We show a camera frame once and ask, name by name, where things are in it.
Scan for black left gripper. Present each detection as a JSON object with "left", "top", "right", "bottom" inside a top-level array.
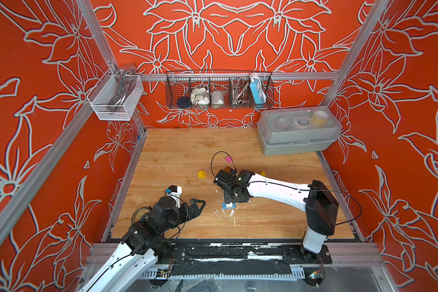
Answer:
[{"left": 159, "top": 199, "right": 206, "bottom": 235}]

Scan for light blue lego plate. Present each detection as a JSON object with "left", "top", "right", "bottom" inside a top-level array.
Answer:
[{"left": 222, "top": 203, "right": 236, "bottom": 210}]

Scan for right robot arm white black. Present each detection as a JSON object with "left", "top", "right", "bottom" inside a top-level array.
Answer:
[{"left": 214, "top": 170, "right": 339, "bottom": 257}]

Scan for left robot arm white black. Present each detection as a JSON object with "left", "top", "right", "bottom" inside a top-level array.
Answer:
[{"left": 80, "top": 195, "right": 206, "bottom": 292}]

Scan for yellow lego brick rear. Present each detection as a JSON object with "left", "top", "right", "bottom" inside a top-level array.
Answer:
[{"left": 198, "top": 170, "right": 207, "bottom": 179}]

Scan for tape roll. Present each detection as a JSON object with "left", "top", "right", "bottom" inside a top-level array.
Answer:
[{"left": 131, "top": 206, "right": 152, "bottom": 224}]

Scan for grey plastic storage box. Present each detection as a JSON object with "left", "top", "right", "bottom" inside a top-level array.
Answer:
[{"left": 257, "top": 106, "right": 342, "bottom": 156}]

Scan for light blue box in basket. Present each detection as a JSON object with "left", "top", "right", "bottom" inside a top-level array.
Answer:
[{"left": 249, "top": 73, "right": 266, "bottom": 105}]

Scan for white crumpled bag in basket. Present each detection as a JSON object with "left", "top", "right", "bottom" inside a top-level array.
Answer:
[{"left": 190, "top": 87, "right": 210, "bottom": 107}]

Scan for metal tongs in bin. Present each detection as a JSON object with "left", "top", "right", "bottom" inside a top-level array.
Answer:
[{"left": 107, "top": 64, "right": 136, "bottom": 113}]

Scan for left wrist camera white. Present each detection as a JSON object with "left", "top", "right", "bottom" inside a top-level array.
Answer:
[{"left": 165, "top": 185, "right": 183, "bottom": 208}]

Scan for aluminium frame post left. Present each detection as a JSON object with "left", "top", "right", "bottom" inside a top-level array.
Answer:
[{"left": 77, "top": 1, "right": 146, "bottom": 135}]

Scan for aluminium frame post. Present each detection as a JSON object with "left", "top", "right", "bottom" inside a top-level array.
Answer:
[
  {"left": 319, "top": 0, "right": 389, "bottom": 106},
  {"left": 77, "top": 1, "right": 146, "bottom": 135}
]

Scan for black wire wall basket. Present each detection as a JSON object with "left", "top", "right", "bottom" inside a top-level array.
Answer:
[{"left": 165, "top": 69, "right": 275, "bottom": 110}]

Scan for aluminium rear rail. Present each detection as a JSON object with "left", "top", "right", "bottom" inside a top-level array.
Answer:
[{"left": 138, "top": 71, "right": 339, "bottom": 82}]

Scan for clear plastic wall bin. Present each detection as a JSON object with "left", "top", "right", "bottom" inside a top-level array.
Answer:
[{"left": 88, "top": 63, "right": 144, "bottom": 121}]

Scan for aluminium frame rail left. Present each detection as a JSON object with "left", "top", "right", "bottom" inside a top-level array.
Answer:
[{"left": 0, "top": 103, "right": 93, "bottom": 246}]

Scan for aluminium frame post right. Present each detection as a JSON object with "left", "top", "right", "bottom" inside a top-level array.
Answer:
[{"left": 319, "top": 0, "right": 389, "bottom": 106}]

